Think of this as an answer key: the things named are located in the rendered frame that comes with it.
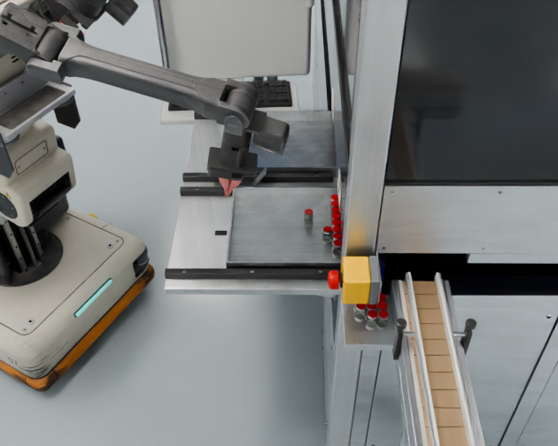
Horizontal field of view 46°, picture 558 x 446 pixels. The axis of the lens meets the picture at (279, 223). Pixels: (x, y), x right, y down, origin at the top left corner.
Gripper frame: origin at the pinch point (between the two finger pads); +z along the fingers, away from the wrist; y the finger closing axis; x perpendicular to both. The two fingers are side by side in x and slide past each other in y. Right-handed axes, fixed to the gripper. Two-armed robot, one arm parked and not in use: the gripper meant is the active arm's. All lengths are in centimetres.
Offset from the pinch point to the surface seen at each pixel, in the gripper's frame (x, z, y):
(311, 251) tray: 1.0, 15.8, 22.1
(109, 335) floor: 40, 116, -33
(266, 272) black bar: -7.1, 16.1, 11.4
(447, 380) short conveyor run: -37, 7, 46
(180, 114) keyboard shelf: 68, 31, -16
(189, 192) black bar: 20.8, 20.5, -8.6
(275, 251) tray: 1.0, 17.5, 13.8
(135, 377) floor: 22, 114, -20
